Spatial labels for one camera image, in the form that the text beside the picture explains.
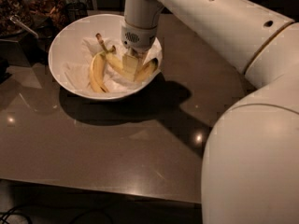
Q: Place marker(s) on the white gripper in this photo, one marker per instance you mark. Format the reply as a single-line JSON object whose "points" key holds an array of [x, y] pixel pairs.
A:
{"points": [[137, 37]]}

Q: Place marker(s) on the yellow banana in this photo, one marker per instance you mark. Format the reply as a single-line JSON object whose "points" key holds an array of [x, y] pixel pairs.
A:
{"points": [[96, 72], [146, 71]]}

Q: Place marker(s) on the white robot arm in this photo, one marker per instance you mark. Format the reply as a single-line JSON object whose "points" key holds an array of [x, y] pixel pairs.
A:
{"points": [[250, 166]]}

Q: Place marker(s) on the white bowl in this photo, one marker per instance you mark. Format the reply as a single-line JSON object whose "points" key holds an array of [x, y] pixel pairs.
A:
{"points": [[66, 48]]}

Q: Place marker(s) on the white paper napkin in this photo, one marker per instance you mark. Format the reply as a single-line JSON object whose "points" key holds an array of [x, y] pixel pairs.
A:
{"points": [[78, 73]]}

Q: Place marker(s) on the glass jar with snacks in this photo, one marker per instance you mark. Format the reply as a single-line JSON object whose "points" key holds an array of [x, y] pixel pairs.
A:
{"points": [[9, 8]]}

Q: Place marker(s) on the metal scoop handle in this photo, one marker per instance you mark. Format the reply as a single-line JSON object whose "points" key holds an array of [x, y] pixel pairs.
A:
{"points": [[16, 20]]}

